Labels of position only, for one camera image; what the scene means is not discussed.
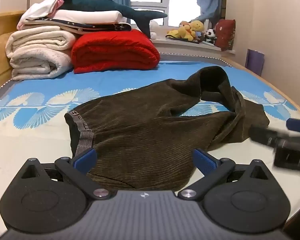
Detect dark star-patterned folded blanket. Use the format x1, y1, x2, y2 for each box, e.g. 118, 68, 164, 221
22, 17, 132, 35

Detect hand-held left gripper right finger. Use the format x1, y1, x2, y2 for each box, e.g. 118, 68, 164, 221
177, 148, 270, 202

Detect purple box by wall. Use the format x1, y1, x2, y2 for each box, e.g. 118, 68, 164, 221
245, 48, 265, 77

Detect dark blue shark plush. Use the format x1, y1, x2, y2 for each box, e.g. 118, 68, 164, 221
60, 0, 168, 38

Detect dark brown corduroy pants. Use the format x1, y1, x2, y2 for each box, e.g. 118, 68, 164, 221
64, 66, 270, 191

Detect red patterned pillow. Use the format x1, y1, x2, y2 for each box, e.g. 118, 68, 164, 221
213, 18, 237, 52

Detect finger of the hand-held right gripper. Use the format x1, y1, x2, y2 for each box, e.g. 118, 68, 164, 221
286, 118, 300, 132
249, 126, 281, 147

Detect white folded quilt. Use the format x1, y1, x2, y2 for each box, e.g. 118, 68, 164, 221
5, 25, 78, 81

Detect yellow plush toys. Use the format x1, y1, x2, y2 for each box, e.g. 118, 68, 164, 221
166, 20, 205, 42

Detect red folded blanket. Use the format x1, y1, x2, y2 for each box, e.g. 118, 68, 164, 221
71, 29, 161, 74

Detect white and pink folded cloth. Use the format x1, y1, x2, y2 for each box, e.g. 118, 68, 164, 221
17, 0, 65, 30

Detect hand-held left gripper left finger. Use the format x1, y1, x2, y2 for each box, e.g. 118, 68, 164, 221
20, 148, 116, 201

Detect white folded sheet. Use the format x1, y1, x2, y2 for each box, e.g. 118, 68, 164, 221
24, 9, 127, 26

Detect panda plush toy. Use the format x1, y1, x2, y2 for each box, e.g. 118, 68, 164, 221
204, 28, 217, 46

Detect white plush toy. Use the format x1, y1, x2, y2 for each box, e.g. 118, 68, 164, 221
148, 20, 161, 40

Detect blue and white printed bedsheet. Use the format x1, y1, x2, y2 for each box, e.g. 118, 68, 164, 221
0, 53, 300, 230

